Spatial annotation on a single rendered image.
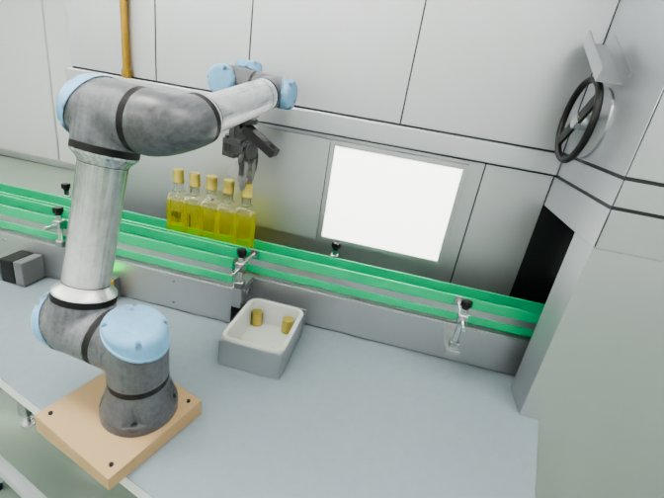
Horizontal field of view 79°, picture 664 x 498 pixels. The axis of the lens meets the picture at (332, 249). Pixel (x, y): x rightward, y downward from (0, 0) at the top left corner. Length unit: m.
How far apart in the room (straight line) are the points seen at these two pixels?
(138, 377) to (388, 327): 0.73
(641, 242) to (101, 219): 1.10
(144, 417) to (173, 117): 0.57
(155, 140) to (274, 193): 0.69
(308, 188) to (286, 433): 0.75
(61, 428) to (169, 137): 0.60
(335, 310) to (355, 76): 0.72
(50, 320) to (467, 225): 1.13
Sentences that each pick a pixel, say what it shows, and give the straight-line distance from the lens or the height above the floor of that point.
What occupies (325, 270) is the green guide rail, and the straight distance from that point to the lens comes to 1.24.
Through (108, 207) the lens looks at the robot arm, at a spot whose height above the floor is 1.22.
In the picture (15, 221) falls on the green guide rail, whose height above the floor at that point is 0.92.
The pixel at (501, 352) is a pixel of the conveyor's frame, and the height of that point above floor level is 0.82.
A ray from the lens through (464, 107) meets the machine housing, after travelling 1.30.
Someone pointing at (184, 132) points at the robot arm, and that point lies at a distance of 0.76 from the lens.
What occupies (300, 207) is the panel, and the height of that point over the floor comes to 1.08.
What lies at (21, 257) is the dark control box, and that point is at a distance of 1.59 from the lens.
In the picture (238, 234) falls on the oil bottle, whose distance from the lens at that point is 1.31.
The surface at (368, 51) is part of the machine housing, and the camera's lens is 1.31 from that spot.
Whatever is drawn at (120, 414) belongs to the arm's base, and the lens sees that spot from 0.93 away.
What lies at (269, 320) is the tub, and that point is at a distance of 1.27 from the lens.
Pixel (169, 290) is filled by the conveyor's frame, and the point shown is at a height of 0.82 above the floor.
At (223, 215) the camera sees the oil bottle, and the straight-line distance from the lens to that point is 1.30.
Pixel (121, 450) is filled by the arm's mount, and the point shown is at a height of 0.78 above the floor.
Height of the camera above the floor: 1.49
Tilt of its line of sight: 23 degrees down
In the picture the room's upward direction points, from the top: 9 degrees clockwise
